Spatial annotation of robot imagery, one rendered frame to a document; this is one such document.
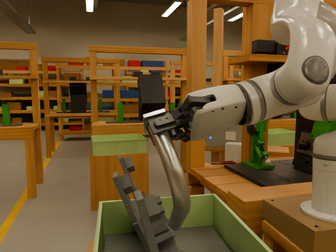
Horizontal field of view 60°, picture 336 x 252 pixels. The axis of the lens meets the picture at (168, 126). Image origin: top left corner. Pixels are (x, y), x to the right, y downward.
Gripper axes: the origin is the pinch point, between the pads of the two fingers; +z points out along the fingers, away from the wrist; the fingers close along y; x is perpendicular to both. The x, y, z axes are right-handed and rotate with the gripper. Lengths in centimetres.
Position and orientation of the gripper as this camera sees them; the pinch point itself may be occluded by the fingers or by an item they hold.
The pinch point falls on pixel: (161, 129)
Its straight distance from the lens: 51.7
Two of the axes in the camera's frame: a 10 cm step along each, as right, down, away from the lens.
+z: -9.3, 2.9, -2.1
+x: 3.6, 7.9, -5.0
